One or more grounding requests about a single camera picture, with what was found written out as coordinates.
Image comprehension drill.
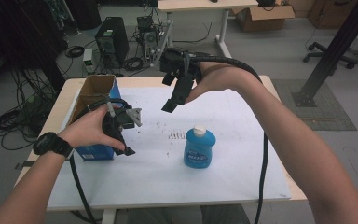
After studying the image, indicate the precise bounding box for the blue bottle with white cap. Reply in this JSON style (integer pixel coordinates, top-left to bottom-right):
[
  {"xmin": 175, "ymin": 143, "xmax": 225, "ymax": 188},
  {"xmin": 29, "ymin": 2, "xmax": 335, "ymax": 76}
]
[{"xmin": 183, "ymin": 124, "xmax": 217, "ymax": 170}]

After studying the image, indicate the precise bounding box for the black office chair base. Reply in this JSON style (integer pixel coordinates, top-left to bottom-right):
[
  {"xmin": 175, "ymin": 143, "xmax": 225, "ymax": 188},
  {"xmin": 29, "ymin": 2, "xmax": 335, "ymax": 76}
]
[{"xmin": 302, "ymin": 41, "xmax": 358, "ymax": 70}]

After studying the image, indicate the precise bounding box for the open brown cardboard box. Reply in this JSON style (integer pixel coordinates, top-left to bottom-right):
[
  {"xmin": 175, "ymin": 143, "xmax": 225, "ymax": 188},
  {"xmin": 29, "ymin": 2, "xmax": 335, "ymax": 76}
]
[{"xmin": 230, "ymin": 4, "xmax": 296, "ymax": 33}]

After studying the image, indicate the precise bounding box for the black wristwatch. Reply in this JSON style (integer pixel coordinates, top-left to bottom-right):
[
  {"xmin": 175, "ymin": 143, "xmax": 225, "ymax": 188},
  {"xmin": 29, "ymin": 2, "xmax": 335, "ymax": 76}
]
[{"xmin": 32, "ymin": 131, "xmax": 75, "ymax": 160}]

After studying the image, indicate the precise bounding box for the black curtain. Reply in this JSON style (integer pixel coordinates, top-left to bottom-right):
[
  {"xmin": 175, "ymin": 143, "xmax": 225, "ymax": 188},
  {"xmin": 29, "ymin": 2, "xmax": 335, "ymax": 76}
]
[{"xmin": 0, "ymin": 0, "xmax": 68, "ymax": 94}]

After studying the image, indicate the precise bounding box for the large closed cardboard box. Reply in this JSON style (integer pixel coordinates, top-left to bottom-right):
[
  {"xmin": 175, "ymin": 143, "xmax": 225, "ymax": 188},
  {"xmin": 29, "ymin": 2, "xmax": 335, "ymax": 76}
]
[{"xmin": 307, "ymin": 0, "xmax": 358, "ymax": 31}]

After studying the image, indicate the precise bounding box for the light wooden table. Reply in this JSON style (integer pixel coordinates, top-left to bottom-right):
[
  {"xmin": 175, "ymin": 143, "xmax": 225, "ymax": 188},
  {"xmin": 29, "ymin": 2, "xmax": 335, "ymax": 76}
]
[{"xmin": 13, "ymin": 75, "xmax": 308, "ymax": 224}]

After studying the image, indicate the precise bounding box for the bundle of black floor cables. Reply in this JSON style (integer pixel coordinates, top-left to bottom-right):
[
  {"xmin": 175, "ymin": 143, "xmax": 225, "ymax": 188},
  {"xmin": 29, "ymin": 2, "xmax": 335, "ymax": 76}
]
[{"xmin": 0, "ymin": 67, "xmax": 60, "ymax": 151}]

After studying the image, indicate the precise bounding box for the small white power unit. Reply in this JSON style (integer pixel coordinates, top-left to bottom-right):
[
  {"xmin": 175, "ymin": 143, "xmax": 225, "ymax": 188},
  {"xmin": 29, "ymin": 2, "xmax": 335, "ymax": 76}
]
[{"xmin": 82, "ymin": 48, "xmax": 94, "ymax": 75}]

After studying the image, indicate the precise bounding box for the white metal frame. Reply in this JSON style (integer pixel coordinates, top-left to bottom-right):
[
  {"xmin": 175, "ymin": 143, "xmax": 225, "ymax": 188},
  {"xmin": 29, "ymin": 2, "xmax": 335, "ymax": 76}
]
[{"xmin": 149, "ymin": 19, "xmax": 174, "ymax": 68}]

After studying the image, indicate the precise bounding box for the person's right hand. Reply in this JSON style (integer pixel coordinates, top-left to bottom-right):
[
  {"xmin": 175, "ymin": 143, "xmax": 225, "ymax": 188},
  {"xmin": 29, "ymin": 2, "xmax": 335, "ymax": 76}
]
[{"xmin": 184, "ymin": 61, "xmax": 259, "ymax": 105}]

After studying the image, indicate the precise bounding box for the white-legged wooden desk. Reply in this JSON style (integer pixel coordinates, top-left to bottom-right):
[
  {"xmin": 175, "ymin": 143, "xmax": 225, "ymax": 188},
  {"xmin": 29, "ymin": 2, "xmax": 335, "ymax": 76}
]
[{"xmin": 157, "ymin": 0, "xmax": 259, "ymax": 59}]

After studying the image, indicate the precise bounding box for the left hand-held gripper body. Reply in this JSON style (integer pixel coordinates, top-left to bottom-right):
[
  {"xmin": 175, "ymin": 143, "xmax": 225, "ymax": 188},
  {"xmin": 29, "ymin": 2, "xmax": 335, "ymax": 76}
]
[{"xmin": 102, "ymin": 98, "xmax": 144, "ymax": 154}]

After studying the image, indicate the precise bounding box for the black metal stand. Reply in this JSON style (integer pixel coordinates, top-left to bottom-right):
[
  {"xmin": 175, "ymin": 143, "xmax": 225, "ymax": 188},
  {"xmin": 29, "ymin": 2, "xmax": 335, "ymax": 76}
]
[{"xmin": 290, "ymin": 0, "xmax": 358, "ymax": 108}]

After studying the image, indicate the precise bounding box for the grey floor mat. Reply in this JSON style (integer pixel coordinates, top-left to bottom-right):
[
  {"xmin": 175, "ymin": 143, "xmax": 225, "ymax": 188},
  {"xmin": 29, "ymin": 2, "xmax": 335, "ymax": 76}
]
[{"xmin": 271, "ymin": 77, "xmax": 358, "ymax": 132}]

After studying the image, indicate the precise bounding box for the person's left hand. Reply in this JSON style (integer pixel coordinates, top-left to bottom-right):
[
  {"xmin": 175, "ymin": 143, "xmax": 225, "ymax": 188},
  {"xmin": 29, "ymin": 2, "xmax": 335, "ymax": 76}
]
[{"xmin": 57, "ymin": 104, "xmax": 127, "ymax": 152}]

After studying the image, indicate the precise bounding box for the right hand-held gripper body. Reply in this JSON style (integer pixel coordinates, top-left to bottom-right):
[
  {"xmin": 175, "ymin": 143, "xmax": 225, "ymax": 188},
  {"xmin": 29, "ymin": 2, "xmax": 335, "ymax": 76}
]
[{"xmin": 159, "ymin": 47, "xmax": 203, "ymax": 89}]

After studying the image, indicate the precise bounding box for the open-frame computer with fan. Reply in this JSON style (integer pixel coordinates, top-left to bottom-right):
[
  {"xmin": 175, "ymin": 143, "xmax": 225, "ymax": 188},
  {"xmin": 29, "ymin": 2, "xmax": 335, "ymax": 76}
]
[{"xmin": 136, "ymin": 15, "xmax": 160, "ymax": 49}]

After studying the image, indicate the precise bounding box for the blue cardboard box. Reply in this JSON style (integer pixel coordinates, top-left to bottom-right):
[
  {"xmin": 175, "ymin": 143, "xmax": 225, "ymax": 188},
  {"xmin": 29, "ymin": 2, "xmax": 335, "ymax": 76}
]
[{"xmin": 66, "ymin": 74, "xmax": 123, "ymax": 161}]

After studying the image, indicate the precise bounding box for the coiled black cable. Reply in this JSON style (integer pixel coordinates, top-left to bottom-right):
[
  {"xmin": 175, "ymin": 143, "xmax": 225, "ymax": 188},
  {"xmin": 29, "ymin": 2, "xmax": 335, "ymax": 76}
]
[
  {"xmin": 123, "ymin": 56, "xmax": 145, "ymax": 72},
  {"xmin": 64, "ymin": 45, "xmax": 86, "ymax": 59}
]

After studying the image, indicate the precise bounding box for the thick black right gripper cable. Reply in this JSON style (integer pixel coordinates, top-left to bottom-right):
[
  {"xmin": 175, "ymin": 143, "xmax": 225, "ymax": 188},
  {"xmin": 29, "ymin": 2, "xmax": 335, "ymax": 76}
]
[{"xmin": 185, "ymin": 55, "xmax": 270, "ymax": 224}]

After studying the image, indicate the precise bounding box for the black computer tower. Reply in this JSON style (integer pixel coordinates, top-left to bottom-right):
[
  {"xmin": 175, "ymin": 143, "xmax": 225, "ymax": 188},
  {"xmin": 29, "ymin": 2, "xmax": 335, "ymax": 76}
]
[{"xmin": 94, "ymin": 16, "xmax": 131, "ymax": 68}]

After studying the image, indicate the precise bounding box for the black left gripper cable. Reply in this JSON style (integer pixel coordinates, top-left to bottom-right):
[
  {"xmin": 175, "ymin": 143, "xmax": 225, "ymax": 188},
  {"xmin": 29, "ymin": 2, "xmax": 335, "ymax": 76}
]
[{"xmin": 69, "ymin": 98, "xmax": 133, "ymax": 224}]

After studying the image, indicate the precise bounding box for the loose black floor cable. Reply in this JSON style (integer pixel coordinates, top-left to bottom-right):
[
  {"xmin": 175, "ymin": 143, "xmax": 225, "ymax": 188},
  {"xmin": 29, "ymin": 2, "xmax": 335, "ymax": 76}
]
[{"xmin": 172, "ymin": 21, "xmax": 213, "ymax": 45}]

